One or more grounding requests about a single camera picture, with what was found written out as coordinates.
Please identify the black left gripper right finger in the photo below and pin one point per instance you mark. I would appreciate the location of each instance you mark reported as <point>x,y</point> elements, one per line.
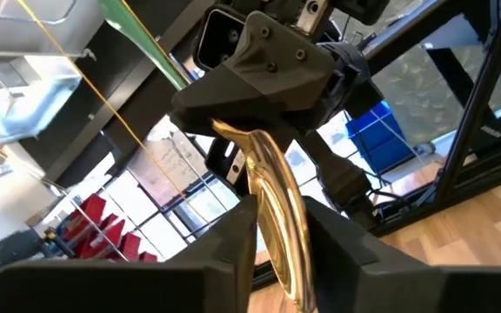
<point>407,289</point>

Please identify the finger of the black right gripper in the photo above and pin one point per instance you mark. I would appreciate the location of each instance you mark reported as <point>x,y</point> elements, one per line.
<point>222,165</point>
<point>268,82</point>

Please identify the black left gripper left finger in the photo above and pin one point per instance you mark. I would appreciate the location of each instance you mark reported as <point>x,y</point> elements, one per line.
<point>124,287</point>

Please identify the blue storage bin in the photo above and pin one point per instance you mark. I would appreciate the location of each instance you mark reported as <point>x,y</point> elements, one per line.
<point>381,139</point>

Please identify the red storage bin rack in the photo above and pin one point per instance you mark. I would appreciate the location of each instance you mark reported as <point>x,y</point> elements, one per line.
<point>89,213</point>

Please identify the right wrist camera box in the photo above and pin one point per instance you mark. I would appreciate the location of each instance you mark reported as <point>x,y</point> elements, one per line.
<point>220,39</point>

